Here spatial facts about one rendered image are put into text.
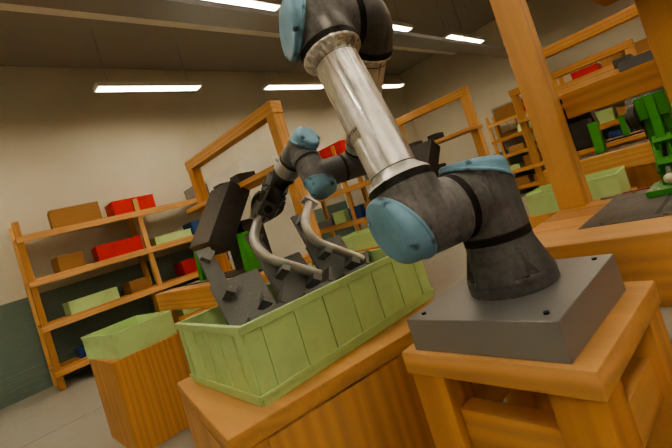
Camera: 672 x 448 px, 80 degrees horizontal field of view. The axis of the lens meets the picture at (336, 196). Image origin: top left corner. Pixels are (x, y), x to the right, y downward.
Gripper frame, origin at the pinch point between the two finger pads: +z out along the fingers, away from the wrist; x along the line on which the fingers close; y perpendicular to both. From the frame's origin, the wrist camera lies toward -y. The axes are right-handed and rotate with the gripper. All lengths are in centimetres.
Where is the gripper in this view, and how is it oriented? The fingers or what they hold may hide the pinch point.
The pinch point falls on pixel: (258, 219)
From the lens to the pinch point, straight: 128.4
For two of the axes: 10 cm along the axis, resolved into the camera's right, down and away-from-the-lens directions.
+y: 0.7, -6.7, 7.4
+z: -4.8, 6.3, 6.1
